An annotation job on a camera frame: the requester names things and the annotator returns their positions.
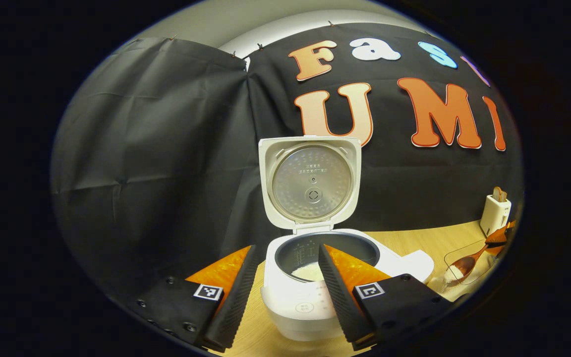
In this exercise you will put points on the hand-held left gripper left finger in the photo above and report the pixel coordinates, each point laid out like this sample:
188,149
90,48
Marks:
238,302

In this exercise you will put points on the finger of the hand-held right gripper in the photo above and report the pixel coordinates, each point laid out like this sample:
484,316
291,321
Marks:
496,250
498,237

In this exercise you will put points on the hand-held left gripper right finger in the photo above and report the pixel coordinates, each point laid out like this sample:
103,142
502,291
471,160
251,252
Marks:
340,302

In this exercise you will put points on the brown wooden spoon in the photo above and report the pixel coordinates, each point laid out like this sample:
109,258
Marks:
466,265

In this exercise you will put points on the uncooked white rice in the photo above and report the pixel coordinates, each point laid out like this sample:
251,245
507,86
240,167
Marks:
444,280
308,272

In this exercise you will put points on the white rice cooker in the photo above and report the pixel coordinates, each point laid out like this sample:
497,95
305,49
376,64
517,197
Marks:
310,183

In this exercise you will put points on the white toaster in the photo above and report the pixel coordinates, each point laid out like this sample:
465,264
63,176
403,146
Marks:
494,215

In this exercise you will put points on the clear plastic container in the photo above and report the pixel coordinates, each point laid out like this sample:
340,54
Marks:
464,250

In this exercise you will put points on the brown toast slice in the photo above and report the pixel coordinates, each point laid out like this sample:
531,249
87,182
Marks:
504,196
496,194

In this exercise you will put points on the black backdrop cloth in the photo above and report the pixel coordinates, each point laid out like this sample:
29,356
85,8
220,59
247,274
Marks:
156,148

